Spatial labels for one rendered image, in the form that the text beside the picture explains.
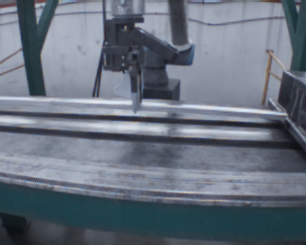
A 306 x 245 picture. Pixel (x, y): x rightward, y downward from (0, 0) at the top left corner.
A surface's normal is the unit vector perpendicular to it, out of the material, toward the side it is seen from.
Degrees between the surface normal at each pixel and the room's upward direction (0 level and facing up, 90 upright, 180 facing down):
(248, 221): 90
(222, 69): 90
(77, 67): 90
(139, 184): 0
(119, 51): 90
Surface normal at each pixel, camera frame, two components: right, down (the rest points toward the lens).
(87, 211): -0.11, 0.42
